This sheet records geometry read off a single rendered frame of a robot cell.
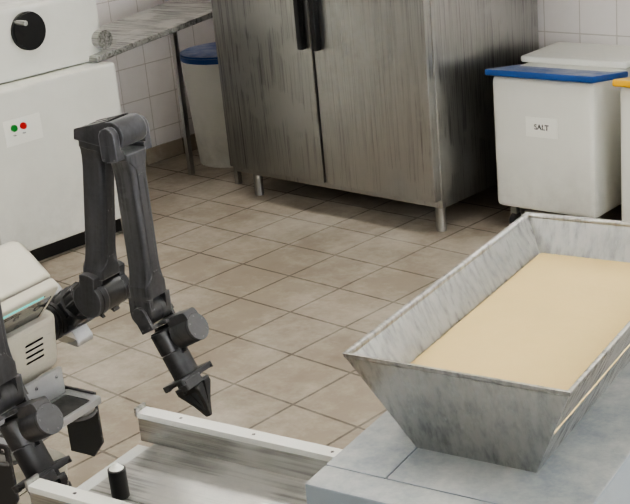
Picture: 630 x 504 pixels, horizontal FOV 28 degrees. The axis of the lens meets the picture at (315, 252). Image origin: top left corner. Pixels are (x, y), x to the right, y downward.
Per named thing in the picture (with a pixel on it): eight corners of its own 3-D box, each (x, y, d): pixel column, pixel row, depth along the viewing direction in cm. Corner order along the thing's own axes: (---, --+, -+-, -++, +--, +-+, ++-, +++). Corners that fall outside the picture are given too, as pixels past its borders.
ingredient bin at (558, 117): (491, 232, 585) (483, 69, 559) (562, 194, 629) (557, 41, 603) (595, 249, 550) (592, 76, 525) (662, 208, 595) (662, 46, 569)
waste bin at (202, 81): (300, 151, 753) (289, 42, 731) (234, 174, 718) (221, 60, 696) (238, 141, 790) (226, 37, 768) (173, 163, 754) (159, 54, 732)
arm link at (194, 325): (155, 296, 265) (129, 311, 259) (190, 278, 258) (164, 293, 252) (182, 345, 266) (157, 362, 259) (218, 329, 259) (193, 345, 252)
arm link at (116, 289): (84, 283, 274) (68, 292, 269) (109, 261, 267) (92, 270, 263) (109, 317, 273) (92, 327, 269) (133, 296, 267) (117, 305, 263)
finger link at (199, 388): (233, 401, 264) (212, 362, 263) (213, 416, 258) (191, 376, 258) (212, 410, 268) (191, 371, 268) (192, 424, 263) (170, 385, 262)
